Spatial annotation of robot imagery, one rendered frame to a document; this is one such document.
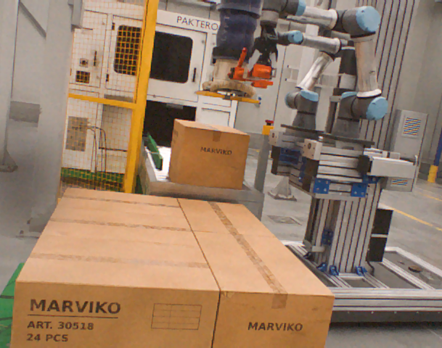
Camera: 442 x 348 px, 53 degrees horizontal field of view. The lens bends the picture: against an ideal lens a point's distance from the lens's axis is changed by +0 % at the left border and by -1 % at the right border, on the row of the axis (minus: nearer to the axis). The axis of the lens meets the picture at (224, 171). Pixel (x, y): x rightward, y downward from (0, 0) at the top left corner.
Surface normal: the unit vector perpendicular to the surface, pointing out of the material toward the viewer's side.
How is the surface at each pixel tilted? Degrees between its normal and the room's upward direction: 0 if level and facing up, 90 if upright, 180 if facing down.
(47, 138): 90
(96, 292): 90
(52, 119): 90
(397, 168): 90
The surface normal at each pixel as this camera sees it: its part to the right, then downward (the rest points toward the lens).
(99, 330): 0.22, 0.18
